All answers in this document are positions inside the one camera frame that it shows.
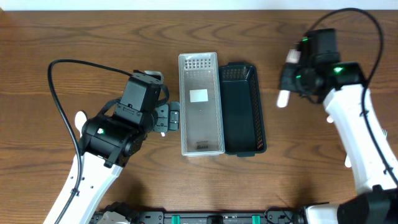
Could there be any clear plastic basket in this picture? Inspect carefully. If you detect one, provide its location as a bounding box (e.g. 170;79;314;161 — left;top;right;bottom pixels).
178;52;225;157

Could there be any white plastic fork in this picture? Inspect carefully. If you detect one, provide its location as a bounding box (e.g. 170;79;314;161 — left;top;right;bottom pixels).
345;155;352;168
382;129;388;137
276;49;300;108

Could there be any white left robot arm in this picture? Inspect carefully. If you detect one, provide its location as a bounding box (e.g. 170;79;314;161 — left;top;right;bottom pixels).
45;102;147;223

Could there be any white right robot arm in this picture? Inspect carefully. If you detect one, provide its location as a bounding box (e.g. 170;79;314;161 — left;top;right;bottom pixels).
277;62;397;223

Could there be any dark green plastic basket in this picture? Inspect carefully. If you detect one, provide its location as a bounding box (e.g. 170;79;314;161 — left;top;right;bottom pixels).
218;62;267;157

